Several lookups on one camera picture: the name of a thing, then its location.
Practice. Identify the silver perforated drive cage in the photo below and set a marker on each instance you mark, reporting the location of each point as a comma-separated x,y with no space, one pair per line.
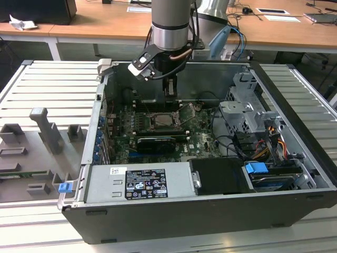
237,108

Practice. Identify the blue case latch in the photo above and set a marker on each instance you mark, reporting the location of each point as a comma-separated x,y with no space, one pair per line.
65,188

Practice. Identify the black expansion slot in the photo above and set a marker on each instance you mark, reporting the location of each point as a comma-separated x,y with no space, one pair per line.
158,159

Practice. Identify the white paper sheet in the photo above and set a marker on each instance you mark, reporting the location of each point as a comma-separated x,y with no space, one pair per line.
283,18

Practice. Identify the crumpled white paper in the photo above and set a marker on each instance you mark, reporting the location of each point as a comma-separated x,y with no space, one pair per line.
21,24

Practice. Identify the CPU socket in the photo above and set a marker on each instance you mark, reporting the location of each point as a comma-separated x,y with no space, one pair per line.
158,127

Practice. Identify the green motherboard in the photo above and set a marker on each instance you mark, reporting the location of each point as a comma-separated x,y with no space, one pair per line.
202,142

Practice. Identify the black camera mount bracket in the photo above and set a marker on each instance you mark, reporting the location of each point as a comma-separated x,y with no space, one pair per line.
151,50

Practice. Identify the silver coin cell battery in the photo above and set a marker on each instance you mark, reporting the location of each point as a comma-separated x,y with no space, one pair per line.
198,107

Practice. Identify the grey case latch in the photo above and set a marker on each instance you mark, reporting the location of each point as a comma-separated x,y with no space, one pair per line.
105,66

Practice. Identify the black grey PC case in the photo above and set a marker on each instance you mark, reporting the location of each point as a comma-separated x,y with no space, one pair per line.
184,221

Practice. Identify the black plastic shroud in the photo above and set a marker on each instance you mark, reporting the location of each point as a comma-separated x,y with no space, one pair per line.
218,176

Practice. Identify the small silver metal bracket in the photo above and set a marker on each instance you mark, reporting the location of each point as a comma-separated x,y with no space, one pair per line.
266,116

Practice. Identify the small white box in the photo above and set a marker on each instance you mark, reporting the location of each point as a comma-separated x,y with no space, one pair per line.
226,54

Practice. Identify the grey laptop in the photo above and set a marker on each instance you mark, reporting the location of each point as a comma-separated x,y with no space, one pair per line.
321,18

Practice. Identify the silver white wrist camera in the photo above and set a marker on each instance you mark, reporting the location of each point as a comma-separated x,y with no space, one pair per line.
139,67

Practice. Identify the black computer mouse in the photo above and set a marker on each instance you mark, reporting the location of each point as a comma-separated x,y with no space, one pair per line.
247,10

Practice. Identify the blue disk carrier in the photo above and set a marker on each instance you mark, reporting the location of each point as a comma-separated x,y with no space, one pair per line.
255,168

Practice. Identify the black monitor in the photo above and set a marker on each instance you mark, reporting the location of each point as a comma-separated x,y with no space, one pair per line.
39,10

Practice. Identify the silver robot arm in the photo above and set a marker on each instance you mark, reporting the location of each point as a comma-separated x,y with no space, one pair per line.
169,15

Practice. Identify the black RAM slot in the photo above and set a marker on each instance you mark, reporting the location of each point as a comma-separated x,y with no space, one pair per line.
163,136
158,131
142,105
142,101

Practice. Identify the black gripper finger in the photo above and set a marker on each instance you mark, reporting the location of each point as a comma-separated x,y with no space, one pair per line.
171,96

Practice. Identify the black graphics card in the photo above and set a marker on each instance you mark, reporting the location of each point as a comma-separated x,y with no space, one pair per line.
155,146

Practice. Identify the grey parts rack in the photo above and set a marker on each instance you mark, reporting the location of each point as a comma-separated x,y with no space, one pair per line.
31,158

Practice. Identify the white desk inset plate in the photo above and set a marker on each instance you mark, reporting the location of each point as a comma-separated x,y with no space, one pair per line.
137,9

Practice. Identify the green RAM stick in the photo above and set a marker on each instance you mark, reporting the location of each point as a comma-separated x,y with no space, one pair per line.
23,174

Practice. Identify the wooden desk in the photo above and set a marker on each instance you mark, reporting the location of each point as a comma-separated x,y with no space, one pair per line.
105,23
26,31

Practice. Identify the hard disk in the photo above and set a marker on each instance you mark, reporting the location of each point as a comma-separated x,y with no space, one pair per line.
271,182

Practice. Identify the blue card retention clip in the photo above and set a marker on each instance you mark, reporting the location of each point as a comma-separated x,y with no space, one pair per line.
99,137
101,121
97,158
98,150

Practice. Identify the silver topped CPU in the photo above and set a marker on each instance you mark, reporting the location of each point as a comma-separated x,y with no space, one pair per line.
163,120

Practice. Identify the silver power supply unit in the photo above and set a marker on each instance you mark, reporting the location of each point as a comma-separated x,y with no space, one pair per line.
105,184

